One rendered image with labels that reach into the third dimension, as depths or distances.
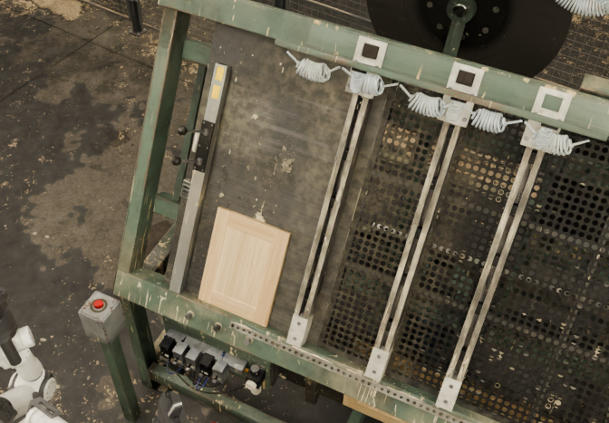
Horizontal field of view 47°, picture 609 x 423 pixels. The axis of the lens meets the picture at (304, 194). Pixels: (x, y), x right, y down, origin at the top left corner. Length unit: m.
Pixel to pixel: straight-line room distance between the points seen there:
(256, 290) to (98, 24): 3.87
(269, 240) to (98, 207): 2.06
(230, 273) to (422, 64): 1.13
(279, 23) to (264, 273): 0.95
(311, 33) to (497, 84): 0.64
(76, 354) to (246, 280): 1.41
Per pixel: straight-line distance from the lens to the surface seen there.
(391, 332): 2.61
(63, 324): 4.08
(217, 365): 2.90
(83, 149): 5.02
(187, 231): 2.84
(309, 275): 2.63
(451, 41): 2.85
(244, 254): 2.78
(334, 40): 2.43
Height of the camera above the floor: 3.26
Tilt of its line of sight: 46 degrees down
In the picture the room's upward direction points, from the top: 2 degrees clockwise
